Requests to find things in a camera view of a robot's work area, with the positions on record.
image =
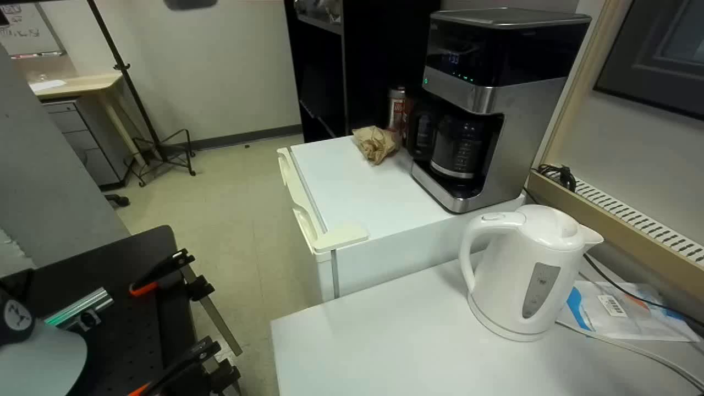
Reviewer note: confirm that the gray robot arm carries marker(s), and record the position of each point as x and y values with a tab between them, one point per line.
37	360

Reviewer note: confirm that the glass coffee carafe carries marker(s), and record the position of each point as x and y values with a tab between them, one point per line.
457	145

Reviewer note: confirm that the black silver coffee maker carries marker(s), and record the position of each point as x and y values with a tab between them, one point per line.
514	110

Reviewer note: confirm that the white mini fridge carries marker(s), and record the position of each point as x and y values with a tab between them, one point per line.
367	198

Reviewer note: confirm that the crumpled brown paper bag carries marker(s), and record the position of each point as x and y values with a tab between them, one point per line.
375	142

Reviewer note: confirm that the brown bottle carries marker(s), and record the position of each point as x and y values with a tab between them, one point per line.
400	110

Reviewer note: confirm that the black shelf unit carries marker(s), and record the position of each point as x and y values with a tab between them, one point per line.
353	67

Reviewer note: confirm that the white electric kettle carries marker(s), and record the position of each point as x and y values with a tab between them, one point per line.
514	278

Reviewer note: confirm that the black tripod stand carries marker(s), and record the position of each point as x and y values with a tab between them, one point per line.
158	151

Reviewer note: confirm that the orange black clamp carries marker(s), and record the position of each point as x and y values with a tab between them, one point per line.
177	365
158	278

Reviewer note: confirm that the black perforated robot table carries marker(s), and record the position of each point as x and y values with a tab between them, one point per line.
133	322

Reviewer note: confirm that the gray file cabinet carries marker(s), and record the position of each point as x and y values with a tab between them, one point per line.
89	143

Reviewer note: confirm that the white slotted radiator vent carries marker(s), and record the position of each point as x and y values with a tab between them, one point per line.
645	220

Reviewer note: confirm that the light wooden desk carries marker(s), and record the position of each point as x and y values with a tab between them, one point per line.
79	84

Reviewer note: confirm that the green label strip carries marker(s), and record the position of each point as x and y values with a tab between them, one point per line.
78	306

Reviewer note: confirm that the gray partition panel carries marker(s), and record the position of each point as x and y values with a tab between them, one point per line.
45	176

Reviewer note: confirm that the dark framed window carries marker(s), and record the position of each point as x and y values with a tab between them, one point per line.
651	51

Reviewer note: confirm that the wall whiteboard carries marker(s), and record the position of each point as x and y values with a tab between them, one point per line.
24	29

